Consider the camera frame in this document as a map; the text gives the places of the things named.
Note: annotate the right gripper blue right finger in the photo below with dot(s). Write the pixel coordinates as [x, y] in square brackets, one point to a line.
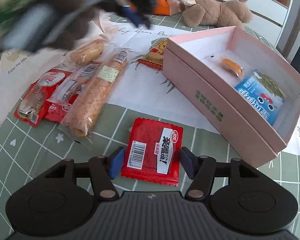
[201, 170]

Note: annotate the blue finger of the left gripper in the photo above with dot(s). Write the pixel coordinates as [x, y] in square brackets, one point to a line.
[127, 10]

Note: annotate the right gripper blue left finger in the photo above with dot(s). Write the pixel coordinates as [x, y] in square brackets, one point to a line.
[103, 169]

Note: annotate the red barcode snack packet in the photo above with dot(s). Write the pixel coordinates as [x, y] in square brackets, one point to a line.
[152, 154]

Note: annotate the yellow round cake packet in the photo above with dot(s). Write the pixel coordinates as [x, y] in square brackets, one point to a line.
[155, 57]

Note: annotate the round bun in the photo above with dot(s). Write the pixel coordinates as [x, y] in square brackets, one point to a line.
[88, 53]

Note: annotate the long bread stick packet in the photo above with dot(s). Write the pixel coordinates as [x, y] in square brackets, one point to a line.
[83, 114]

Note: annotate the blue seaweed snack packet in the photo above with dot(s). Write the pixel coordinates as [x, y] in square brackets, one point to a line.
[263, 94]

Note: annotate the small orange cracker packet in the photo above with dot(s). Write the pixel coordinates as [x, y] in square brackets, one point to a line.
[232, 67]

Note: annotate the red spicy strip packet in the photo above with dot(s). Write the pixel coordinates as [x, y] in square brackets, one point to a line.
[66, 93]

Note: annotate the orange tissue pouch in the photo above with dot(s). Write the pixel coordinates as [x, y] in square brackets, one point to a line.
[166, 7]

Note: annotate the white cartoon print bag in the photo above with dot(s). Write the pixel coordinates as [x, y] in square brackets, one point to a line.
[16, 76]

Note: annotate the brown plush toy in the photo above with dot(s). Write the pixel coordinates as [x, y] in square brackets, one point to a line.
[212, 12]

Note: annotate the white printed table runner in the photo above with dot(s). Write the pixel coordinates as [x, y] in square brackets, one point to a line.
[146, 90]

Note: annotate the pink cardboard gift box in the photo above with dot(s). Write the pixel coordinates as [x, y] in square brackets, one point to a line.
[192, 64]

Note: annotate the red snack packet clear window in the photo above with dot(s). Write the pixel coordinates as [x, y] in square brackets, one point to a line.
[34, 104]

